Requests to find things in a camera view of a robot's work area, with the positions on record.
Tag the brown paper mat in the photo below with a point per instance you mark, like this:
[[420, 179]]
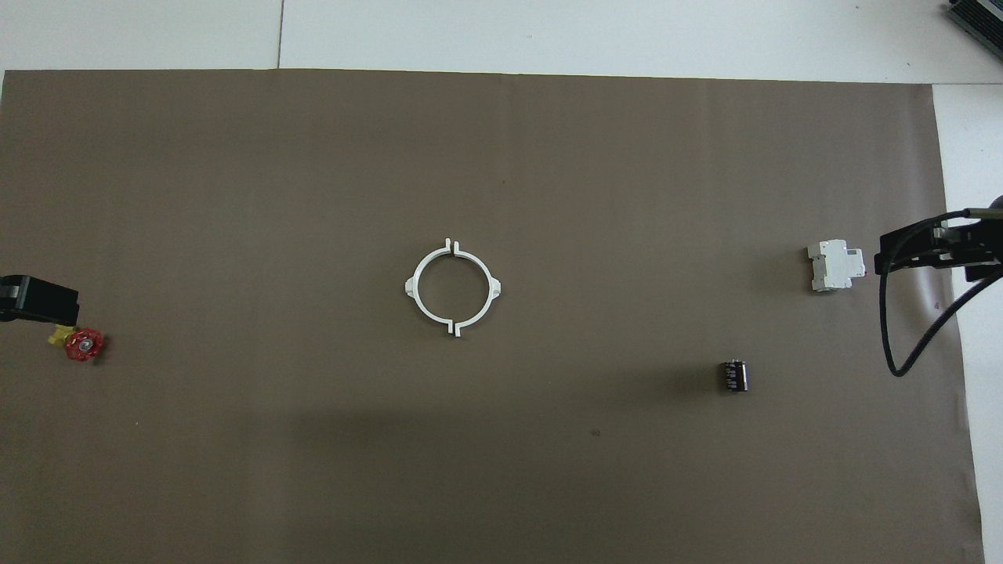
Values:
[[588, 196]]

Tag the black cylindrical capacitor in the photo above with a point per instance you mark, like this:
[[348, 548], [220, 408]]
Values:
[[734, 376]]

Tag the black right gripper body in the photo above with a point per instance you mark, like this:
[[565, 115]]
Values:
[[909, 249]]

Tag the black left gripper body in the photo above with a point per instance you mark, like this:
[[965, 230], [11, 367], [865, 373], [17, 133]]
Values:
[[47, 299]]

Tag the white circuit breaker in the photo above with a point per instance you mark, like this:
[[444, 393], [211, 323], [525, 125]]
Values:
[[834, 266]]

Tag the grey ribbed device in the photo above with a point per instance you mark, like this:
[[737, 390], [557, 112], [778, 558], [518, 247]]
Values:
[[983, 16]]

